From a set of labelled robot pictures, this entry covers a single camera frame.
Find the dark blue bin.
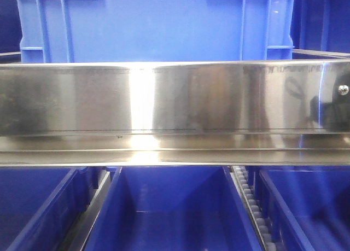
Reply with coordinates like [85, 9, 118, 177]
[253, 167, 349, 250]
[85, 166, 261, 250]
[1, 167, 95, 250]

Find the stainless steel shelf beam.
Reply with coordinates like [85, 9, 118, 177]
[1, 59, 349, 167]

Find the light blue upper crate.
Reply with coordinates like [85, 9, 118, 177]
[17, 0, 294, 63]

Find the shiny beam bolt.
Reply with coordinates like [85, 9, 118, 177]
[337, 84, 349, 96]

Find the white roller conveyor rail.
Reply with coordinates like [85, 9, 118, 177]
[231, 166, 277, 251]

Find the grey metal divider rail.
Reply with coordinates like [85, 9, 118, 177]
[58, 170, 110, 250]

